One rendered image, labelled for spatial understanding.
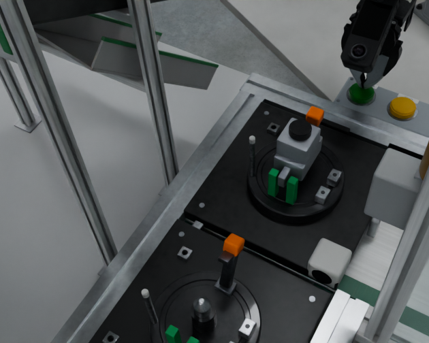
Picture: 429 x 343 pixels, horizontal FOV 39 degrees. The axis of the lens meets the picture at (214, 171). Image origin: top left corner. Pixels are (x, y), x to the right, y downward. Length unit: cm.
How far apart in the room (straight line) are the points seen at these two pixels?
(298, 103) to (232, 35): 159
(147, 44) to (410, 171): 36
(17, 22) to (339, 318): 52
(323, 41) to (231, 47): 128
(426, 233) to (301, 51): 74
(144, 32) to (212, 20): 191
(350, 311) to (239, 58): 178
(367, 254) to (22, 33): 57
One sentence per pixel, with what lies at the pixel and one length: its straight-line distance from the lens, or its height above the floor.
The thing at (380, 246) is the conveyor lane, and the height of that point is 92.
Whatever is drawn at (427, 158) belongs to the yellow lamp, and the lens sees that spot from 55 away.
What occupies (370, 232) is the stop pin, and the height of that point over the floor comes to 94.
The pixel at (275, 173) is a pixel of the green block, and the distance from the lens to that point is 82.
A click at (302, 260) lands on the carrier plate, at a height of 97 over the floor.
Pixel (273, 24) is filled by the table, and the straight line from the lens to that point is 131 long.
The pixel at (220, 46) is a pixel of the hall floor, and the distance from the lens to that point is 254.
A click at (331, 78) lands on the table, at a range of 120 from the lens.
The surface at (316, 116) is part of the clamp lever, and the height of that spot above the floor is 108.
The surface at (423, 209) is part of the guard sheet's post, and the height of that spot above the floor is 126.
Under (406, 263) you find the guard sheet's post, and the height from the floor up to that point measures 115.
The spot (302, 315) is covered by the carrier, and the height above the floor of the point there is 97.
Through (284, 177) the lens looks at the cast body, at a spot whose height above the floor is 105.
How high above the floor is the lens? 171
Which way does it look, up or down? 54 degrees down
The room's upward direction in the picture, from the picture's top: 5 degrees counter-clockwise
